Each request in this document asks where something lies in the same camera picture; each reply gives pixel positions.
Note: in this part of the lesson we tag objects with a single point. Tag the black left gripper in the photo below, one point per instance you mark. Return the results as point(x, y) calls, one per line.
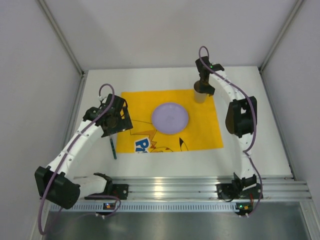
point(121, 126)

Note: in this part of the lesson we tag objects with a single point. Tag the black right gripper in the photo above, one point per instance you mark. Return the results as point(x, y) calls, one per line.
point(206, 88)

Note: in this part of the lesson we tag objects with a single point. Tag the beige paper cup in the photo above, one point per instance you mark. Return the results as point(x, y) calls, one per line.
point(199, 97)

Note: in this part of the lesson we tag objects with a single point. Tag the fork with green handle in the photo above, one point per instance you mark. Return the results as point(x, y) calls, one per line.
point(113, 147)

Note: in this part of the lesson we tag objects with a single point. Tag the yellow Pikachu cloth placemat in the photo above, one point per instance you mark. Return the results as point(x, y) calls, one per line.
point(202, 131)

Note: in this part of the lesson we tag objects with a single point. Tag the lilac plastic plate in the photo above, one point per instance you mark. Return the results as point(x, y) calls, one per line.
point(170, 118)

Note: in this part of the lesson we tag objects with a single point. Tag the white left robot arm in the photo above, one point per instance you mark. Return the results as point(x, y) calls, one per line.
point(57, 182)

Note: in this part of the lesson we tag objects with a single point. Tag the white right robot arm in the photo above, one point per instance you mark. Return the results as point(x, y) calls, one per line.
point(240, 121)

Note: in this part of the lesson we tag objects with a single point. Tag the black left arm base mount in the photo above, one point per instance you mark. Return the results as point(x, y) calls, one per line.
point(119, 191)

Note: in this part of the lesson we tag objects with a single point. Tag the grey slotted cable duct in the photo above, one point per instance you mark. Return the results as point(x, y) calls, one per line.
point(157, 207)

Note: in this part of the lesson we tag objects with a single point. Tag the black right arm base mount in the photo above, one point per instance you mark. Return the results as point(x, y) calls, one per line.
point(228, 193)

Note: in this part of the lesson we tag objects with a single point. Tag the right aluminium corner post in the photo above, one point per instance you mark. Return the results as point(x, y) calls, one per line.
point(289, 20)

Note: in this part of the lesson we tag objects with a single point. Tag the aluminium corner post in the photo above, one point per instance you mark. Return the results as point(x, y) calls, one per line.
point(60, 35)
point(289, 20)

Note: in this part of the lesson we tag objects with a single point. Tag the aluminium rail frame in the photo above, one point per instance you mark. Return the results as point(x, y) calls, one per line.
point(274, 189)

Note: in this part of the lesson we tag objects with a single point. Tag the left aluminium corner post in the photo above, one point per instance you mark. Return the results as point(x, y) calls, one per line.
point(60, 35)

